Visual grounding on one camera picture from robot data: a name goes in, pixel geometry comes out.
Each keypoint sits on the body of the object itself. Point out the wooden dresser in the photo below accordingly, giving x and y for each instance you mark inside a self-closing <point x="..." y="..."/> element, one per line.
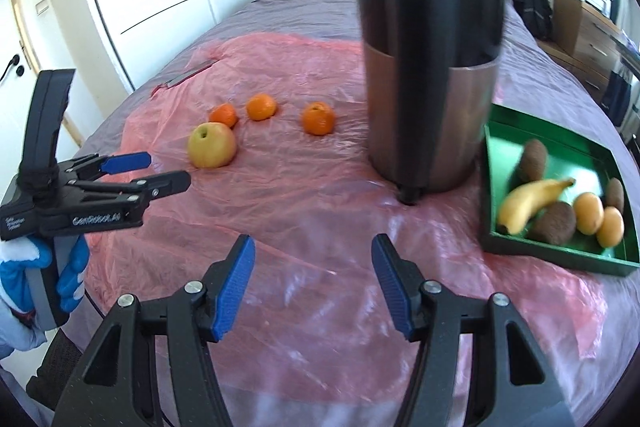
<point x="585" y="37"/>

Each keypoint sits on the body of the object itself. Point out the white door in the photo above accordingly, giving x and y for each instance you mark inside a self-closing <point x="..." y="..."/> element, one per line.
<point x="35" y="37"/>

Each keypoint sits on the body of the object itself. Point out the person's left forearm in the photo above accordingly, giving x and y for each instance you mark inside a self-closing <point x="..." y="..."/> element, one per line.
<point x="17" y="332"/>

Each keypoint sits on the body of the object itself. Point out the dark blue tote bag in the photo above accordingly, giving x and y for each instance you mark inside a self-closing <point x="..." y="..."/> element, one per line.
<point x="619" y="97"/>

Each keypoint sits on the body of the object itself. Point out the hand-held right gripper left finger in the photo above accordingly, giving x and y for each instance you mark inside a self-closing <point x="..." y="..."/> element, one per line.
<point x="235" y="287"/>

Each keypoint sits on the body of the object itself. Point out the yellow red apple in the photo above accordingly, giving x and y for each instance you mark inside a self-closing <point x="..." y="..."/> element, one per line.
<point x="211" y="145"/>

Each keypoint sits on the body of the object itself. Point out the yellow banana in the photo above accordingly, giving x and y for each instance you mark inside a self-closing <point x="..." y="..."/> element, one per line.
<point x="530" y="202"/>

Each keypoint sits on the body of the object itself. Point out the orange mandarin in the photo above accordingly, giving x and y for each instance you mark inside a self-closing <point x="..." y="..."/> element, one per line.
<point x="223" y="115"/>
<point x="261" y="107"/>
<point x="318" y="118"/>

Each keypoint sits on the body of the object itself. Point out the green tray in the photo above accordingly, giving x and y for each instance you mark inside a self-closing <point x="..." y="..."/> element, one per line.
<point x="590" y="147"/>

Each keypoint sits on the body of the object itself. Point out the black backpack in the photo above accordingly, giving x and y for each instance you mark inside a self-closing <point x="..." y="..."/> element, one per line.
<point x="532" y="9"/>

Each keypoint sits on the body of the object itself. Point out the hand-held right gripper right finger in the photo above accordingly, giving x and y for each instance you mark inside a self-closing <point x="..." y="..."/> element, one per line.
<point x="392" y="287"/>

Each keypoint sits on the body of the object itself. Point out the black and steel cylindrical appliance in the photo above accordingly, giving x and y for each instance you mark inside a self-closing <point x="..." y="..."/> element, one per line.
<point x="430" y="72"/>

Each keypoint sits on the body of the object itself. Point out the pink plastic sheet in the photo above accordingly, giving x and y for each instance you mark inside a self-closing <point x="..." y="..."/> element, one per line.
<point x="310" y="217"/>

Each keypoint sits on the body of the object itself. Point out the brown kiwi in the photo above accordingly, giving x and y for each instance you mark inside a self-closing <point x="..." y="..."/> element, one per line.
<point x="614" y="195"/>
<point x="533" y="159"/>
<point x="554" y="222"/>

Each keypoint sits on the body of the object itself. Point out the yellow orange round fruit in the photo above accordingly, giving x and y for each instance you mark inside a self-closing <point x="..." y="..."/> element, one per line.
<point x="588" y="213"/>
<point x="611" y="228"/>

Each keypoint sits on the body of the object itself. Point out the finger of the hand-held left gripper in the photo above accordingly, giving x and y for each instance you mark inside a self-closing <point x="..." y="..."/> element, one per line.
<point x="125" y="163"/>
<point x="165" y="184"/>

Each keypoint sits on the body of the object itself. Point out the person's left hand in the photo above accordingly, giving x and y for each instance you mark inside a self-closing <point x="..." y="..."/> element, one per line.
<point x="72" y="277"/>

